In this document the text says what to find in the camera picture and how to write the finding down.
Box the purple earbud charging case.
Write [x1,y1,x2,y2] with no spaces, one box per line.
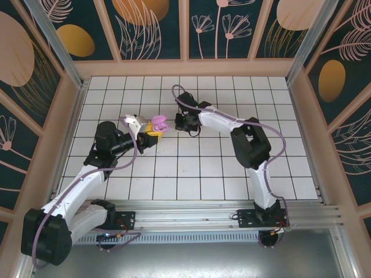
[151,114,169,135]

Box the grey metal sheet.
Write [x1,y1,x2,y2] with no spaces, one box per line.
[30,227,347,278]

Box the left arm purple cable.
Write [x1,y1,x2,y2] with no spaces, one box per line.
[30,115,141,269]

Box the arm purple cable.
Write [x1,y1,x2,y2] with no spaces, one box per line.
[172,84,290,230]
[30,115,141,269]

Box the aluminium side rail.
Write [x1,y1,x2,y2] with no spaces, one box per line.
[50,81,89,200]
[288,81,328,204]

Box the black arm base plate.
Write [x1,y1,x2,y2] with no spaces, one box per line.
[237,207,290,230]
[83,210,137,232]

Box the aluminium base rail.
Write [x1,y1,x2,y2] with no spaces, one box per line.
[27,199,343,232]

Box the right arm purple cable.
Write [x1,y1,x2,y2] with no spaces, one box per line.
[172,84,290,230]

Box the slotted grey cable duct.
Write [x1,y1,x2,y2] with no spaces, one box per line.
[37,231,262,245]

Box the aluminium corner post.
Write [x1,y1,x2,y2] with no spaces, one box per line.
[24,0,85,87]
[286,0,346,85]

